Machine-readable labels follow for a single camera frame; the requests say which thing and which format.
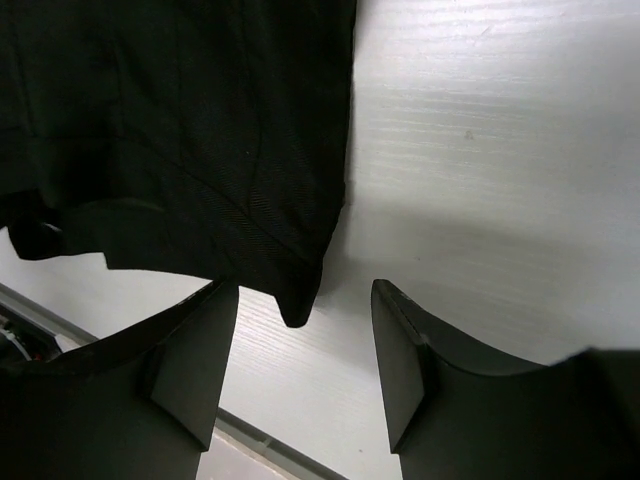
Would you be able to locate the black pleated skirt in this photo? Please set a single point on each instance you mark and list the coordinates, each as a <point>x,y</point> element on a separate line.
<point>201,138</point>

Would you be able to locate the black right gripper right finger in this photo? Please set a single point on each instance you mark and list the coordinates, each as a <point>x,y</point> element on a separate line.
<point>457,408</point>

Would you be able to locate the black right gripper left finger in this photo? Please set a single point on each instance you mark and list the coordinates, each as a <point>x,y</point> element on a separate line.
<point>125,400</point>

